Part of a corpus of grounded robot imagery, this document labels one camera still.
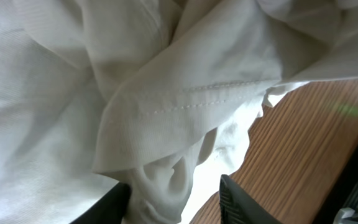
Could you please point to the white t-shirt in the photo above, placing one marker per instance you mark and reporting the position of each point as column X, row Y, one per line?
column 159, row 95

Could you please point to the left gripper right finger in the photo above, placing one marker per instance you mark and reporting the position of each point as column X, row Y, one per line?
column 237, row 207

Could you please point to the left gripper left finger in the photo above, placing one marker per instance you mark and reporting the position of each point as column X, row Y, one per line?
column 110, row 209

